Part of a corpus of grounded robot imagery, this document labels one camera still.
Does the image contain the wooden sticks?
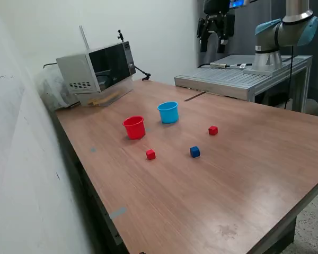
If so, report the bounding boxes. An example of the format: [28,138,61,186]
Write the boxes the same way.
[86,91,121,106]

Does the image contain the dark grey curtain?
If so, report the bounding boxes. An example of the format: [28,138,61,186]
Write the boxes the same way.
[196,0,318,119]

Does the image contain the blue plastic bin cup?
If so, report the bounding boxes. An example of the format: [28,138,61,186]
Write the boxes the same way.
[157,101,180,124]

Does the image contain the grey tape strip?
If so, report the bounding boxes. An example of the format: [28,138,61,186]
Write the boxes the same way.
[109,207,127,220]

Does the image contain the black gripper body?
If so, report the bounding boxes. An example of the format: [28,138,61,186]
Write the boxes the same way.
[203,0,230,34]

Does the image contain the aluminium profile robot platform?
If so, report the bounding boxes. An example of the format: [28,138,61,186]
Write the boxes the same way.
[174,55,313,113]

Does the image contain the silver microwave oven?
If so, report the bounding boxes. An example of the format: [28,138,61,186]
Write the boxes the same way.
[55,41,137,95]

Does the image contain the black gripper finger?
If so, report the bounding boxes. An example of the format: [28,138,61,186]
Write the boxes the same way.
[217,13,235,53]
[197,17,211,53]

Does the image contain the red plastic bin cup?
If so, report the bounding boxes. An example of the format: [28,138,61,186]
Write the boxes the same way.
[122,115,145,140]

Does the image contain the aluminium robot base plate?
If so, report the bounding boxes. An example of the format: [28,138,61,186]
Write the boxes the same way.
[243,61,293,77]

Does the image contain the black cable with metal connector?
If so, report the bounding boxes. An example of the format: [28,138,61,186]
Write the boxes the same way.
[197,62,254,69]

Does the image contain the thin clear plastic rod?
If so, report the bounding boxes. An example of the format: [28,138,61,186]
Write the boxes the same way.
[78,25,91,51]

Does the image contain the clear plastic storage box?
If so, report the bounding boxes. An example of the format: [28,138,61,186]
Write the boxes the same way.
[76,75,135,108]

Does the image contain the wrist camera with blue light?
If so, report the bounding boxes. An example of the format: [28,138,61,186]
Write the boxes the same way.
[229,0,251,9]

